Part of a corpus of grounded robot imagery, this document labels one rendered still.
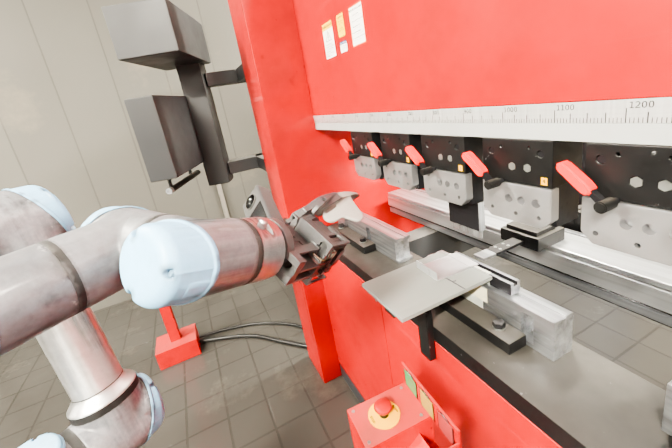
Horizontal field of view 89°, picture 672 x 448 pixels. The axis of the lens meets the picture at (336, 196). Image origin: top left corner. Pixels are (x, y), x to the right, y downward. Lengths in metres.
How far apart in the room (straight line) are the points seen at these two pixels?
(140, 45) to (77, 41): 1.85
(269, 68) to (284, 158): 0.38
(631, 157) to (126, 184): 3.34
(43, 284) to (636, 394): 0.89
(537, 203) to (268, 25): 1.21
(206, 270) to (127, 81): 3.17
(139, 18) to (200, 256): 1.46
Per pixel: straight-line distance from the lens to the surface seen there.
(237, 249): 0.35
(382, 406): 0.88
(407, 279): 0.91
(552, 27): 0.68
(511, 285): 0.90
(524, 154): 0.72
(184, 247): 0.31
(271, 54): 1.55
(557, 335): 0.87
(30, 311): 0.38
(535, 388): 0.85
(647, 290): 1.03
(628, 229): 0.66
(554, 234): 1.11
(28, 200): 0.77
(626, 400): 0.87
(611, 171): 0.65
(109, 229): 0.40
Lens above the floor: 1.47
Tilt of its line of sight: 16 degrees down
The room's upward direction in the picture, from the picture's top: 10 degrees counter-clockwise
